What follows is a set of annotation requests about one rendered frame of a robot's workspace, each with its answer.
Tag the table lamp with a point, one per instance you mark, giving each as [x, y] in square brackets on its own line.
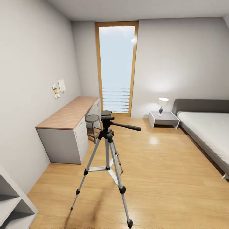
[162, 102]

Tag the nightstand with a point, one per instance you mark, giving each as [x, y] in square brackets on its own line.
[167, 118]

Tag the camera tripod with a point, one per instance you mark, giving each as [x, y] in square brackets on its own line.
[109, 142]

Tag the desk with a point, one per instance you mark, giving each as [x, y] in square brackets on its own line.
[64, 134]

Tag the taboret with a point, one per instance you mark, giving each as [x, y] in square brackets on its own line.
[92, 119]

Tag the bookcase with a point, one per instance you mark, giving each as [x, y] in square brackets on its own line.
[16, 210]

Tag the bed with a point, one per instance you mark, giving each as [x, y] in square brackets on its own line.
[207, 122]

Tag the fixed window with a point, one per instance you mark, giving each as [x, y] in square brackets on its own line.
[116, 53]

